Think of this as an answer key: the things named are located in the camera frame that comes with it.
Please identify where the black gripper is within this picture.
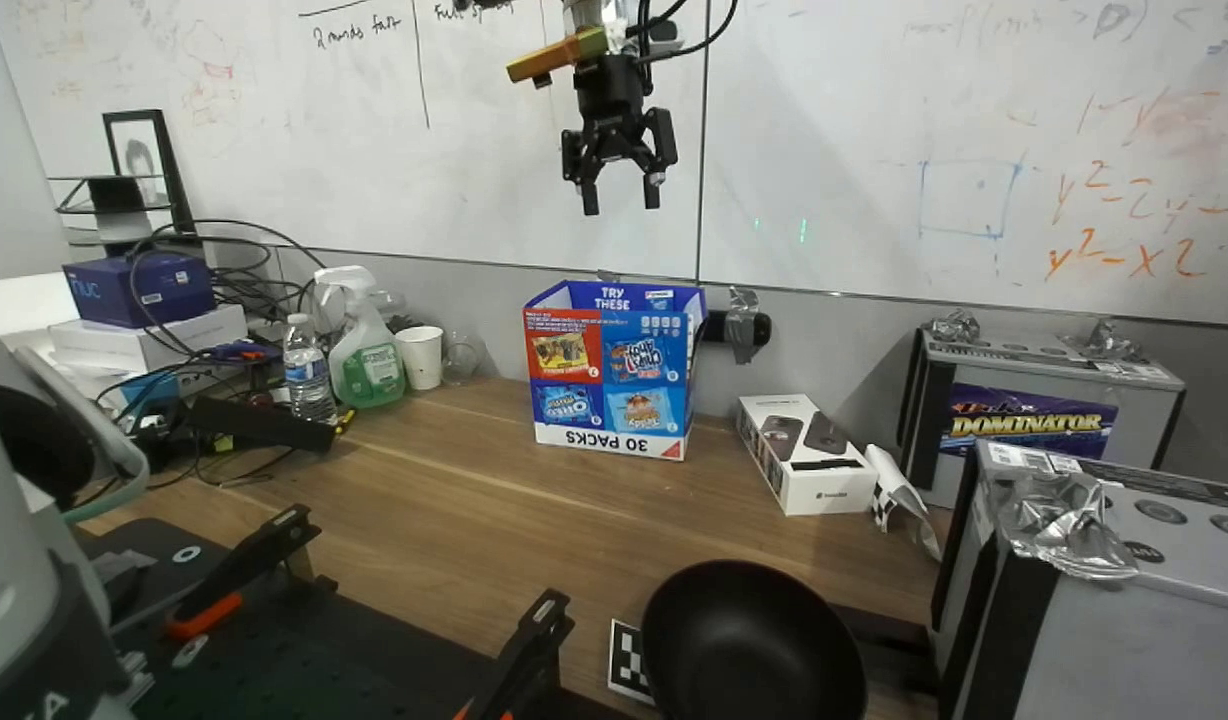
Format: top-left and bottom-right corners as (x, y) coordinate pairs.
(559, 49), (686, 221)

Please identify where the blue snack variety box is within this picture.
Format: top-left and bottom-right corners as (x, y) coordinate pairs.
(522, 274), (712, 467)

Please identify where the grey Dominator battery box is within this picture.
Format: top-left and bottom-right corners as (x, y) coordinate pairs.
(897, 322), (1191, 513)

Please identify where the dark blue cardboard box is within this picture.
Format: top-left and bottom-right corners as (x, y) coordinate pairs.
(59, 248), (221, 331)

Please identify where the white flat box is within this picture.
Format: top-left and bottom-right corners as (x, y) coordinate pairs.
(19, 301), (252, 404)

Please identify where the plain grey battery box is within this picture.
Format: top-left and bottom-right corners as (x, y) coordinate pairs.
(927, 436), (1228, 720)

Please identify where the white whiteboard panel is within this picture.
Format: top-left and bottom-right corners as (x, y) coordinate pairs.
(701, 0), (1228, 331)
(0, 0), (708, 283)

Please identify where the white paper cup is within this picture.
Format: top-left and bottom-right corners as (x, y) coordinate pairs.
(393, 322), (447, 397)

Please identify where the green spray bottle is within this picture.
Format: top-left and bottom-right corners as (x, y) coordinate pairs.
(309, 265), (412, 417)

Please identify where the small crumpled foil piece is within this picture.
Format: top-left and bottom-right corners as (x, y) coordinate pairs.
(916, 309), (989, 356)

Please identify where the clear water bottle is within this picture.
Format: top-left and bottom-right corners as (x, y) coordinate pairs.
(280, 310), (338, 429)

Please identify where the long crumpled foil piece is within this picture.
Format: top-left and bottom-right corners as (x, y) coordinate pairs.
(861, 441), (949, 563)

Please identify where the long black tool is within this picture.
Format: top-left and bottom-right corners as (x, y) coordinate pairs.
(170, 390), (345, 461)

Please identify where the black white fiducial tag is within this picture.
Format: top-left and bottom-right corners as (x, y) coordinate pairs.
(599, 610), (659, 709)

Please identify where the black bar clamp orange trigger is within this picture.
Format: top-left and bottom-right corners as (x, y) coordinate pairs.
(159, 499), (327, 642)
(447, 588), (579, 720)

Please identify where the black round bowl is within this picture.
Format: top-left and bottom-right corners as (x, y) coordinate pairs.
(637, 556), (873, 720)

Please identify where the wide crumpled foil piece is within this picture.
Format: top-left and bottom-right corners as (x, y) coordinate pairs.
(1057, 316), (1158, 370)

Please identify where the large crumpled foil sheet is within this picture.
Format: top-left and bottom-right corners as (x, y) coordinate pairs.
(989, 449), (1152, 588)

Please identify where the black platform board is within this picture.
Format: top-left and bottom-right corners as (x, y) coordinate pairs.
(79, 515), (618, 720)

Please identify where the grey rounded machine housing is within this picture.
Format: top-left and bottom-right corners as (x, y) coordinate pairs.
(0, 322), (156, 720)

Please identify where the yellow wrist camera bar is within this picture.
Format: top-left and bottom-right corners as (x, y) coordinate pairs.
(504, 22), (618, 91)

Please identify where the black wall fixture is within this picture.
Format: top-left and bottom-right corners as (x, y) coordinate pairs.
(701, 303), (776, 368)

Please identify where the white camera product box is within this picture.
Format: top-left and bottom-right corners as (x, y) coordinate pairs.
(734, 387), (883, 523)

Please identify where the black cable tangle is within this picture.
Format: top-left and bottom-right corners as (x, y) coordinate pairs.
(120, 214), (332, 365)

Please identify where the black picture frame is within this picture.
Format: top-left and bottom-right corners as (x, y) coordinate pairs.
(96, 105), (199, 243)

